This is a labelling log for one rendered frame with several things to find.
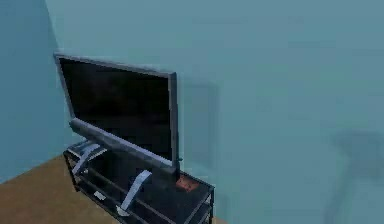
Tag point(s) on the small red-brown box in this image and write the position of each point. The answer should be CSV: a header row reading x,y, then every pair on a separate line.
x,y
186,183

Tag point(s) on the black flat television set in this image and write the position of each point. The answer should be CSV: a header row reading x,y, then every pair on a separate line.
x,y
116,106

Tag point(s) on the black television stand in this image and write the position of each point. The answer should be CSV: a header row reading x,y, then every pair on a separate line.
x,y
156,196

